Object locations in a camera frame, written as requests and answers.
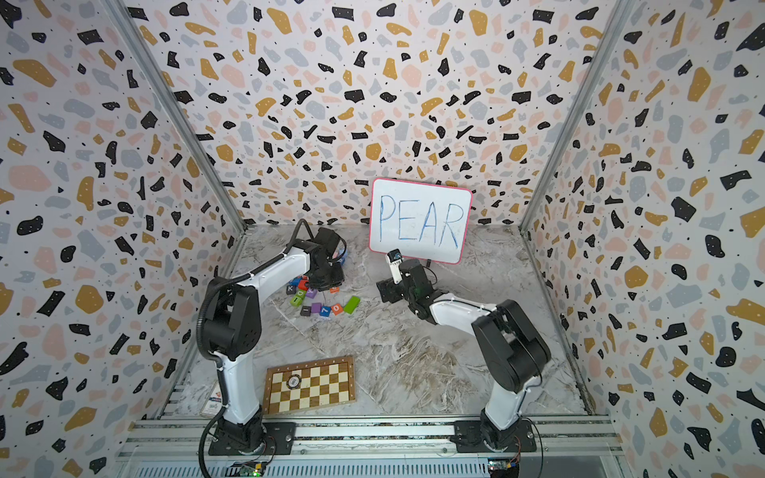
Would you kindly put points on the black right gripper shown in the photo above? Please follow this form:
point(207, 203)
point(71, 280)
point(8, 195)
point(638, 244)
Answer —
point(387, 287)

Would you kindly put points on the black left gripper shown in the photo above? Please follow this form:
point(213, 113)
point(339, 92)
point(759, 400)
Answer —
point(341, 277)

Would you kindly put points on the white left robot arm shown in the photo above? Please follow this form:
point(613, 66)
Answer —
point(229, 324)

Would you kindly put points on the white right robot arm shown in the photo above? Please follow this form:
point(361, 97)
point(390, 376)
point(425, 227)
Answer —
point(513, 350)

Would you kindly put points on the long green block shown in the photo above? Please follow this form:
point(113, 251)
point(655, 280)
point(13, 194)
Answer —
point(352, 305)

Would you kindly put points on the green I block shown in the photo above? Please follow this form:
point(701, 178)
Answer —
point(298, 298)

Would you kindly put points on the pink framed whiteboard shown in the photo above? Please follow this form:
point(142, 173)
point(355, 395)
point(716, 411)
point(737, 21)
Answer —
point(424, 221)

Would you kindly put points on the wooden chessboard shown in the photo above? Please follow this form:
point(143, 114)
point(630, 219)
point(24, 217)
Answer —
point(310, 385)

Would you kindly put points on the small card box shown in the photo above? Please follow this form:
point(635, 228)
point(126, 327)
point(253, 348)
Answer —
point(213, 403)

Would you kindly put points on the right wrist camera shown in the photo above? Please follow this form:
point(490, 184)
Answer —
point(394, 260)

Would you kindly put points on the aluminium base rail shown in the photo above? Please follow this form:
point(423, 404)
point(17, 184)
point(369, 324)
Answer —
point(383, 446)

